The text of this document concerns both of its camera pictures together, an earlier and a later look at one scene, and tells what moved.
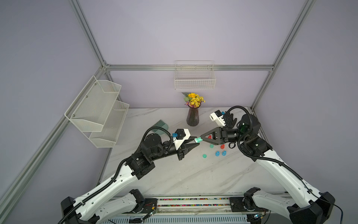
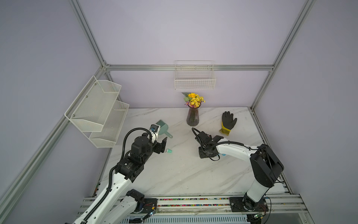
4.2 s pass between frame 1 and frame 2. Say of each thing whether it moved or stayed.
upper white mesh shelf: stayed
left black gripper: moved
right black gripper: moved
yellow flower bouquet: stayed
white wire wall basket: stayed
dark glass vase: stayed
